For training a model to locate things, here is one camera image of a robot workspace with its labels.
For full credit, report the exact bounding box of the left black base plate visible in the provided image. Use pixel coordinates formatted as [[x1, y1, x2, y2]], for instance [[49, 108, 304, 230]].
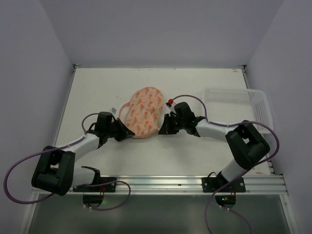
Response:
[[73, 176, 117, 193]]

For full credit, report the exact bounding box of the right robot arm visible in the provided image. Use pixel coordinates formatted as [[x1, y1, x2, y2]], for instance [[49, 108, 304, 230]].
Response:
[[158, 100, 270, 187]]

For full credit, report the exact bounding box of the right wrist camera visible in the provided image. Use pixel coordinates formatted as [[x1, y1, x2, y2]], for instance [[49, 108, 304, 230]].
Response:
[[166, 99, 176, 113]]

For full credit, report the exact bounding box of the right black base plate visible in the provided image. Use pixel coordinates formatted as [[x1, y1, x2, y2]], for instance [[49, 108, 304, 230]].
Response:
[[201, 172, 246, 193]]

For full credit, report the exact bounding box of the aluminium mounting rail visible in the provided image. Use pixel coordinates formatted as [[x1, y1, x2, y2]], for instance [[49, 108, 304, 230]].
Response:
[[31, 175, 288, 195]]

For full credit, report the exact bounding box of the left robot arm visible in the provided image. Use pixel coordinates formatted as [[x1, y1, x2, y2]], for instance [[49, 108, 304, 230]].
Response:
[[31, 112, 135, 195]]

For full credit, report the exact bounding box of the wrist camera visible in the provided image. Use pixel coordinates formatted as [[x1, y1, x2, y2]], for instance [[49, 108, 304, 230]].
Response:
[[110, 107, 117, 115], [166, 99, 176, 113]]

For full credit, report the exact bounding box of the white plastic basket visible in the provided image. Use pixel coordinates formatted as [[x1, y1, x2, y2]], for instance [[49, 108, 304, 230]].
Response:
[[201, 87, 273, 129]]

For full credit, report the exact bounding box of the pink patterned mesh laundry bag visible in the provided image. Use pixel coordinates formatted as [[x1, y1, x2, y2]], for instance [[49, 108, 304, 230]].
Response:
[[118, 87, 164, 139]]

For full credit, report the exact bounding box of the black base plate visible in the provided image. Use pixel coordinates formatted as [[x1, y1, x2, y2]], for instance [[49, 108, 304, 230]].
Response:
[[73, 176, 117, 193], [201, 172, 246, 193]]

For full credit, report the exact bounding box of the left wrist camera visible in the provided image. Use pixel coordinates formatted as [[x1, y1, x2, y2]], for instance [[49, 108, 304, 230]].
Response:
[[110, 107, 117, 115]]

